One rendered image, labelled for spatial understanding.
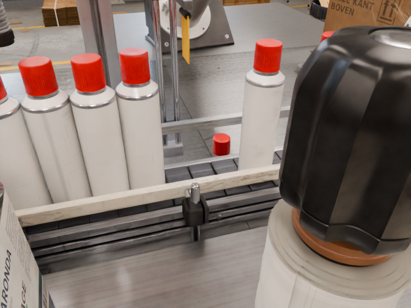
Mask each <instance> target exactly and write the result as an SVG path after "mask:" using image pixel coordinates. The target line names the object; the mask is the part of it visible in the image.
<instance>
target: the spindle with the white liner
mask: <svg viewBox="0 0 411 308"><path fill-rule="evenodd" d="M278 187H279V191H280V195H281V197H282V199H281V200H280V201H279V202H278V203H277V204H276V205H275V206H274V207H273V210H272V212H271V214H270V217H269V220H268V229H267V239H266V243H265V249H264V253H263V256H262V264H261V273H260V279H259V283H258V286H257V292H256V299H255V305H254V308H395V307H396V305H397V303H398V301H399V299H400V297H401V296H402V294H403V292H404V291H405V289H406V288H407V286H408V285H409V284H410V282H411V27H408V26H397V25H388V26H366V25H359V26H349V27H344V28H341V29H338V30H337V31H335V32H334V33H333V34H332V35H331V36H330V37H328V38H326V39H325V40H323V41H321V42H320V43H319V44H318V45H317V46H316V48H315V49H314V50H313V52H312V53H311V54H310V55H309V57H308V58H307V60H306V61H305V63H304V64H303V66H302V68H301V69H300V71H299V73H298V75H297V78H296V80H295V84H294V89H293V93H292V99H291V106H290V110H289V117H288V121H287V128H286V135H285V139H284V146H283V153H282V157H281V164H280V171H279V175H278Z"/></svg>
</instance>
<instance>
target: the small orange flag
mask: <svg viewBox="0 0 411 308"><path fill-rule="evenodd" d="M179 12H180V13H181V15H182V56H183V57H184V58H185V60H186V61H187V63H188V64H189V63H190V40H189V19H190V18H191V13H190V12H189V11H188V10H184V9H183V8H182V7H181V8H180V9H179Z"/></svg>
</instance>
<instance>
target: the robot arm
mask: <svg viewBox="0 0 411 308"><path fill-rule="evenodd" d="M192 1H193V9H192V10H188V11H189V12H190V13H191V18H190V19H189V40H192V39H196V38H198V37H200V36H201V35H202V34H203V33H205V31H206V30H207V28H208V26H209V24H210V17H211V16H210V9H209V6H208V4H209V2H210V0H192ZM159 6H160V26H161V27H162V29H163V30H164V31H166V32H167V33H168V34H169V35H170V27H169V1H168V0H159ZM180 8H181V6H180V5H179V4H178V3H177V2H176V14H177V38H178V39H182V15H181V13H180V12H179V9H180ZM404 26H408V27H411V16H410V18H409V19H408V20H407V22H406V24H405V25H404Z"/></svg>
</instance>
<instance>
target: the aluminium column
mask: <svg viewBox="0 0 411 308"><path fill-rule="evenodd" d="M96 1H97V9H98V17H99V22H100V30H101V35H102V43H103V51H104V56H105V65H106V74H107V79H108V87H110V88H112V89H113V90H114V91H115V89H116V87H117V86H118V85H119V84H120V83H121V82H122V78H121V73H120V64H119V55H118V50H117V42H116V33H115V28H114V19H113V11H112V5H111V0H96ZM76 6H77V9H78V15H79V19H80V25H81V32H82V35H83V41H84V47H85V51H86V53H94V54H98V55H100V47H99V42H98V34H97V27H96V22H95V14H94V6H93V2H92V0H76ZM100 56H101V55H100Z"/></svg>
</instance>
